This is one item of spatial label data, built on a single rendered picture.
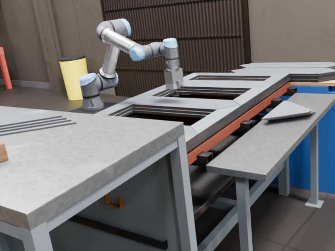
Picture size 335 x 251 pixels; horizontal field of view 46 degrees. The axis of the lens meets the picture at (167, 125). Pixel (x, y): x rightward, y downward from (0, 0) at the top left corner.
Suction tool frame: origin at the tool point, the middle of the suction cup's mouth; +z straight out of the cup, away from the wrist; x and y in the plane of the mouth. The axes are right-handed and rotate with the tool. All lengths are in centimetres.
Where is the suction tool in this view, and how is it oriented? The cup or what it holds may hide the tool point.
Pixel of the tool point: (176, 95)
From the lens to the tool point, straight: 226.3
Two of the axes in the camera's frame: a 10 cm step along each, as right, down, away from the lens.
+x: -6.9, -1.4, 7.1
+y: 7.1, -2.9, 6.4
